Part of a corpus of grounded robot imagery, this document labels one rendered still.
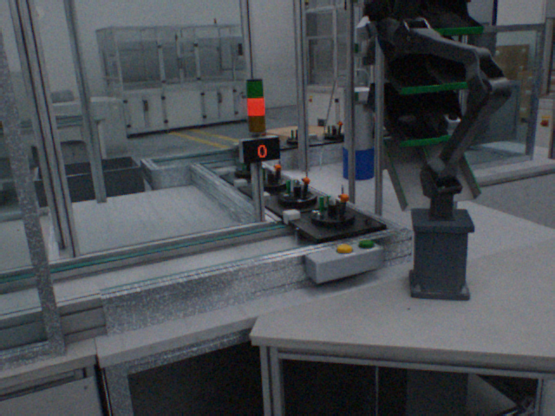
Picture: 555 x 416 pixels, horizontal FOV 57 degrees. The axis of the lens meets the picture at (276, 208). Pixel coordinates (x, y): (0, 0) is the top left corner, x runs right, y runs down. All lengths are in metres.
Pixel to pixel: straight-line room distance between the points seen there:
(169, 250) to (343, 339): 0.61
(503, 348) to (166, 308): 0.78
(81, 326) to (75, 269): 0.26
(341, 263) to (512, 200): 1.61
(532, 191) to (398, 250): 1.49
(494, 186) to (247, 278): 1.68
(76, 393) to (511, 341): 0.98
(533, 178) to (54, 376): 2.39
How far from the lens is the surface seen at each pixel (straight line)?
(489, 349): 1.22
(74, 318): 1.30
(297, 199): 1.78
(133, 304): 1.29
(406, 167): 1.74
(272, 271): 1.37
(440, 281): 1.38
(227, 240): 1.59
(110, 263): 1.53
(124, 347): 1.26
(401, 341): 1.20
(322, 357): 1.25
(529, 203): 2.95
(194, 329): 1.28
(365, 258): 1.41
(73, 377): 1.32
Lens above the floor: 1.50
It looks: 17 degrees down
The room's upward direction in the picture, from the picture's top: 3 degrees counter-clockwise
